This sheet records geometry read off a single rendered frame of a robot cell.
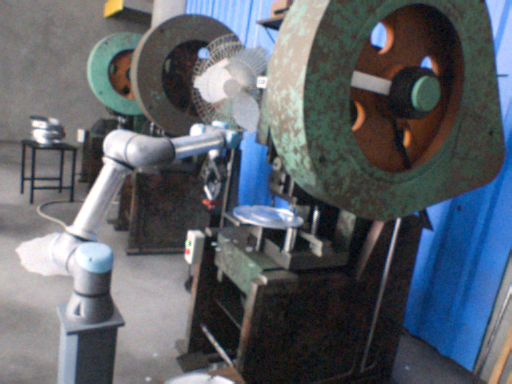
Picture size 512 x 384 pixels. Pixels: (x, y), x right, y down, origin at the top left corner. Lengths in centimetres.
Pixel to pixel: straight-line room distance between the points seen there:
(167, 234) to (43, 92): 516
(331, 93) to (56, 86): 708
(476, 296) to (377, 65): 156
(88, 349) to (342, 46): 121
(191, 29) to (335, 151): 186
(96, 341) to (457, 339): 193
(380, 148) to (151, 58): 176
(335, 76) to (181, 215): 229
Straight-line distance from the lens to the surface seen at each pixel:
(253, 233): 166
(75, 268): 143
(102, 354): 153
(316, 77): 109
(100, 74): 442
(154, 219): 316
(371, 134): 135
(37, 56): 794
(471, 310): 256
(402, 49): 141
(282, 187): 161
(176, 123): 281
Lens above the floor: 121
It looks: 12 degrees down
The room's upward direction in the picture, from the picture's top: 9 degrees clockwise
